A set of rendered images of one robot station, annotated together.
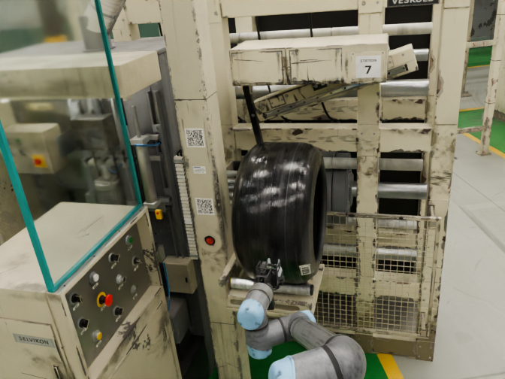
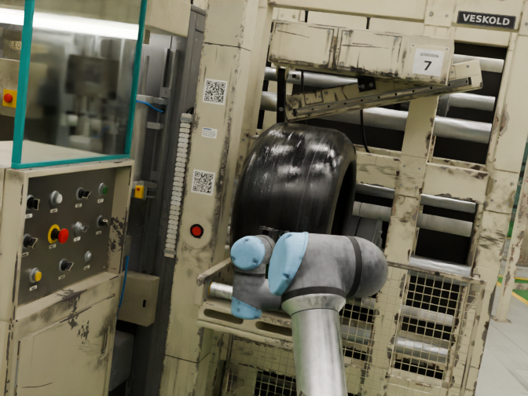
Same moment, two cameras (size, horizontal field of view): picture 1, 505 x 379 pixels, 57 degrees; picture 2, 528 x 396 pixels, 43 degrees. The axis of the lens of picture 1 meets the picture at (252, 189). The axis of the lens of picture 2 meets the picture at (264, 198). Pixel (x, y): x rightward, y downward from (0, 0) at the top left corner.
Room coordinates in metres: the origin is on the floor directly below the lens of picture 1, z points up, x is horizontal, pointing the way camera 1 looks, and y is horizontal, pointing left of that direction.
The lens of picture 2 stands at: (-0.43, 0.08, 1.52)
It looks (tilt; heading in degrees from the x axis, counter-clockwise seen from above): 9 degrees down; 358
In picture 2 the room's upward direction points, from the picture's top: 8 degrees clockwise
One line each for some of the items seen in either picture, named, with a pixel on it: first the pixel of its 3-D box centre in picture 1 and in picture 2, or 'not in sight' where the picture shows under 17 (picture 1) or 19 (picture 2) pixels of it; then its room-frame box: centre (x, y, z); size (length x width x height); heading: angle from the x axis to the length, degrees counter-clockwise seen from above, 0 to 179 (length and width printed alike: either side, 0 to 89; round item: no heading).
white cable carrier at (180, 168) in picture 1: (189, 207); (181, 185); (1.74, 0.27, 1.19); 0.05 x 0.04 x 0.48; 162
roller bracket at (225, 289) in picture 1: (237, 262); (221, 277); (1.74, 0.10, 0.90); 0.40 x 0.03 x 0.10; 162
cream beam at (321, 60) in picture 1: (310, 60); (362, 54); (1.93, -0.28, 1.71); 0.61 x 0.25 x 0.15; 72
